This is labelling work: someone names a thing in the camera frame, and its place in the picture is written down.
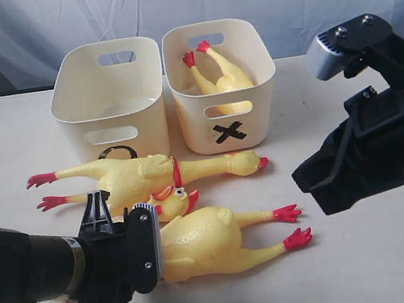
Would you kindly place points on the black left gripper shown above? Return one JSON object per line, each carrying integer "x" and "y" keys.
{"x": 107, "y": 279}

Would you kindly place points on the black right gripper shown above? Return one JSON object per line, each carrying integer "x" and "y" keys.
{"x": 362, "y": 157}

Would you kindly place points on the severed rubber chicken head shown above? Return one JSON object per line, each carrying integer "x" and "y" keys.
{"x": 169, "y": 203}

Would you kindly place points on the large yellow rubber chicken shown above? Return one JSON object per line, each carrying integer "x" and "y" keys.
{"x": 209, "y": 241}

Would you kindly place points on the headless yellow rubber chicken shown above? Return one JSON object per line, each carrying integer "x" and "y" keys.
{"x": 232, "y": 77}

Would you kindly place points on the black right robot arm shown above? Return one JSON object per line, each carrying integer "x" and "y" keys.
{"x": 362, "y": 157}

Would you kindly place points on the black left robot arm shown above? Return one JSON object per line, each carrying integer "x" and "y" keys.
{"x": 36, "y": 268}

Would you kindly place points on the whole yellow rubber chicken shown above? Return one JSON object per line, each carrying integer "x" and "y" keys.
{"x": 136, "y": 180}

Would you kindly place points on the cream bin marked X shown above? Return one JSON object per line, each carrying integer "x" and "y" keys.
{"x": 219, "y": 122}

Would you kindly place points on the cream bin marked O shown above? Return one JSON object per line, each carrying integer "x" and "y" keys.
{"x": 108, "y": 95}

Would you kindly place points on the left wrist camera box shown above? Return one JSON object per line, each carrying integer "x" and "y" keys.
{"x": 144, "y": 250}

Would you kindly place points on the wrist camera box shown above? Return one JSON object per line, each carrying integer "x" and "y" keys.
{"x": 366, "y": 41}
{"x": 144, "y": 250}

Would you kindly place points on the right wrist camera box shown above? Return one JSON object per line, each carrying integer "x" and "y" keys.
{"x": 366, "y": 41}

